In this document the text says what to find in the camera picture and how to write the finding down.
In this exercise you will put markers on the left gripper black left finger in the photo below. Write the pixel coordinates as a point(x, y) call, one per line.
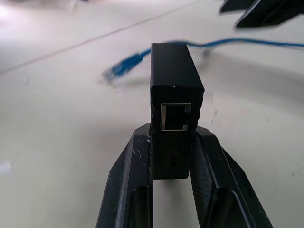
point(128, 180)

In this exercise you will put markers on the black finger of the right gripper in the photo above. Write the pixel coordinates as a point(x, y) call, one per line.
point(270, 14)
point(235, 6)

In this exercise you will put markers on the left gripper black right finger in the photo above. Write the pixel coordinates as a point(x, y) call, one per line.
point(221, 190)

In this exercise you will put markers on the small black box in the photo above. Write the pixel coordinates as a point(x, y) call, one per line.
point(174, 71)

